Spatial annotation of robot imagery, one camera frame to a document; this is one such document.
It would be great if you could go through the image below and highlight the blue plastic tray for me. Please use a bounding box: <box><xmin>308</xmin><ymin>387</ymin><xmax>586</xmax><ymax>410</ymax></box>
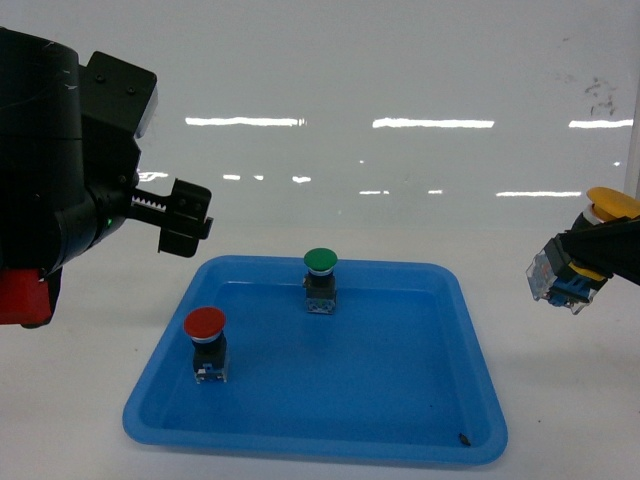
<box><xmin>123</xmin><ymin>256</ymin><xmax>508</xmax><ymax>466</ymax></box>

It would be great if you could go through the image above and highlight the small dark debris speck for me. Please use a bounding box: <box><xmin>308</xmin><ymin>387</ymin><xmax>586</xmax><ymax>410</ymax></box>
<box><xmin>458</xmin><ymin>433</ymin><xmax>471</xmax><ymax>447</ymax></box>

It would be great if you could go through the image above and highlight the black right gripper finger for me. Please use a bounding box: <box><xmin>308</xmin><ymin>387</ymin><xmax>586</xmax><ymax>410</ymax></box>
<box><xmin>559</xmin><ymin>218</ymin><xmax>639</xmax><ymax>285</ymax></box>

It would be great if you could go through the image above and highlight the green mushroom push button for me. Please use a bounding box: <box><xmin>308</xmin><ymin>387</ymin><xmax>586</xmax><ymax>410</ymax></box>
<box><xmin>303</xmin><ymin>247</ymin><xmax>338</xmax><ymax>315</ymax></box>

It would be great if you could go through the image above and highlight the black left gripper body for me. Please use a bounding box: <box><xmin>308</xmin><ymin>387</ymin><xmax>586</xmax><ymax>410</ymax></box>
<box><xmin>55</xmin><ymin>51</ymin><xmax>158</xmax><ymax>268</ymax></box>

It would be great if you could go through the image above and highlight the red mushroom push button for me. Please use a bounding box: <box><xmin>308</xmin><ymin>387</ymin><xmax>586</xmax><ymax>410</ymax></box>
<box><xmin>183</xmin><ymin>306</ymin><xmax>229</xmax><ymax>383</ymax></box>

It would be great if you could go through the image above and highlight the yellow mushroom push button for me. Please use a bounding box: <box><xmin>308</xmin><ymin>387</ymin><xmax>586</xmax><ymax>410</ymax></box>
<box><xmin>526</xmin><ymin>187</ymin><xmax>639</xmax><ymax>314</ymax></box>

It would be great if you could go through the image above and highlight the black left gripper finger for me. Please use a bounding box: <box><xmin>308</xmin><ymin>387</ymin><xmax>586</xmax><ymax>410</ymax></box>
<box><xmin>130</xmin><ymin>179</ymin><xmax>213</xmax><ymax>258</ymax></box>

